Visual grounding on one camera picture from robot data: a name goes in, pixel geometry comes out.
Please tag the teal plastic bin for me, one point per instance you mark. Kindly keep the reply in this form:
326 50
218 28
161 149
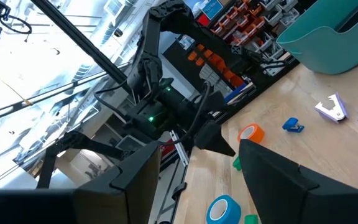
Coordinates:
328 49

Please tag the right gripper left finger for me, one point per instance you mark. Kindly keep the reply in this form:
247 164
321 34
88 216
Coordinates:
129 189

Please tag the storage shelf with bins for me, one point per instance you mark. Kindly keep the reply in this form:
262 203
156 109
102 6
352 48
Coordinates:
228 28

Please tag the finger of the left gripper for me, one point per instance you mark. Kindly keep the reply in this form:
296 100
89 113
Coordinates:
73 144
213 140

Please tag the black aluminium table frame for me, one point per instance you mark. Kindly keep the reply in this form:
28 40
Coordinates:
179 149

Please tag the small blue stapler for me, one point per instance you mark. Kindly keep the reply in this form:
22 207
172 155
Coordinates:
291 124

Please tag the small green stapler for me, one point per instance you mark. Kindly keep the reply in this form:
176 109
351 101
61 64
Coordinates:
236 164

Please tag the orange tape roll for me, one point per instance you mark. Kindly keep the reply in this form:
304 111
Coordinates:
256 133

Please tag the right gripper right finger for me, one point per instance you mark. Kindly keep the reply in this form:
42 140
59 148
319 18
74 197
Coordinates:
284 193

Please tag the purple staple remover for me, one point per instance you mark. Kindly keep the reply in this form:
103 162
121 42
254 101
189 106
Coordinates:
334 109

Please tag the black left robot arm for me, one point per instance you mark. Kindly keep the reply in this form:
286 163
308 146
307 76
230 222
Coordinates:
149 40

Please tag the blue tape roll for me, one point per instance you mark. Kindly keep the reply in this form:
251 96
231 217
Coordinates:
232 214

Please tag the black frame post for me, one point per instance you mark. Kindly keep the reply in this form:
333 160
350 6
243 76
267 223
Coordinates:
79 37

